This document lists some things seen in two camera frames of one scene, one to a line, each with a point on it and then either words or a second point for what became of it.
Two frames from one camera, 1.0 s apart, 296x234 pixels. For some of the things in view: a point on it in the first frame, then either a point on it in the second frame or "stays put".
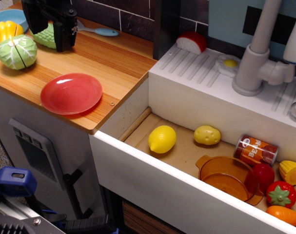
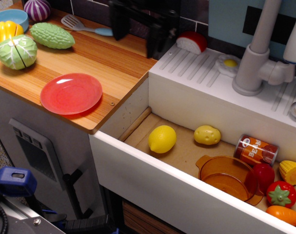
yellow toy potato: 207,135 stays put
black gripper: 61,13 -> 161,18
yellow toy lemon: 162,138 stays put
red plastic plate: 70,93 stays put
